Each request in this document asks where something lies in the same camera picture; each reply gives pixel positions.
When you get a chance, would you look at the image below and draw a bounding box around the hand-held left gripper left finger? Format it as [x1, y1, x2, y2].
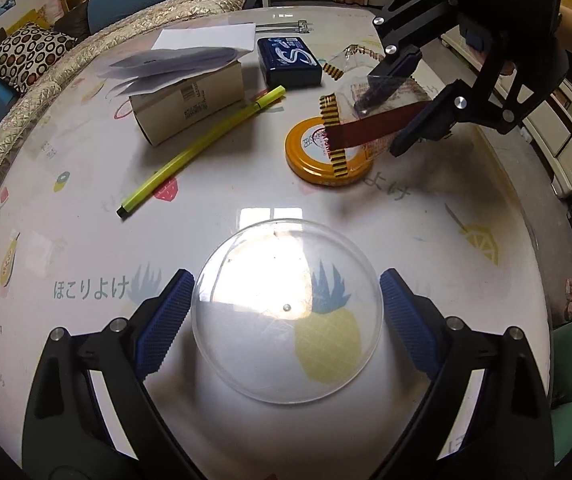
[22, 268, 201, 480]

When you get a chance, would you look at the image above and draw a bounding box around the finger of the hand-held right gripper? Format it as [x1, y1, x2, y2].
[356, 0, 459, 113]
[390, 80, 509, 157]

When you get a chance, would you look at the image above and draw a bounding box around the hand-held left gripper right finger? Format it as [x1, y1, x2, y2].
[371, 267, 554, 480]

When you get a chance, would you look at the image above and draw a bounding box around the clear wrapper with brown stripe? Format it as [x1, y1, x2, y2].
[318, 67, 434, 178]

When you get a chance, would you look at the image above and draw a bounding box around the clear round plastic lid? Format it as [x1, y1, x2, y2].
[191, 218, 384, 404]

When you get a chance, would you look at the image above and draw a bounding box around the clear wrapper with gold edge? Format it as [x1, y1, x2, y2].
[323, 45, 387, 81]

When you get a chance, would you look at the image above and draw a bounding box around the blue gum box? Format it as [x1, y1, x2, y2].
[257, 36, 323, 88]

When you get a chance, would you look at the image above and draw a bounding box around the orange jar lid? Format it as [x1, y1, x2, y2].
[285, 116, 384, 184]

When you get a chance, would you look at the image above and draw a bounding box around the yellow-green pen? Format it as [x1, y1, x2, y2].
[116, 85, 287, 219]

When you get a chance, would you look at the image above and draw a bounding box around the white paper sheet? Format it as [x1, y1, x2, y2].
[153, 22, 257, 54]

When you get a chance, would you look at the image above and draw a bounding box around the brown cardboard box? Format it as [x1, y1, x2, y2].
[130, 60, 245, 147]

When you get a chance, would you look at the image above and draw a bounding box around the torn folded grey paper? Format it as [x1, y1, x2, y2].
[96, 46, 251, 97]

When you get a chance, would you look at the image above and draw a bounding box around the sofa with beige quilted cover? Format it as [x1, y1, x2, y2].
[0, 0, 259, 261]

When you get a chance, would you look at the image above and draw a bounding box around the blue corner cushion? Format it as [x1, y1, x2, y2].
[87, 0, 177, 36]

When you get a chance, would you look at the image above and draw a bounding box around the circle-patterned pillow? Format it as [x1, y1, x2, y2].
[0, 21, 77, 95]

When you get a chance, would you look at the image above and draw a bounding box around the dark brown pillow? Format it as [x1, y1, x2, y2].
[53, 2, 91, 43]

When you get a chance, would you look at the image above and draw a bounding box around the yellow pillow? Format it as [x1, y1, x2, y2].
[3, 7, 51, 36]

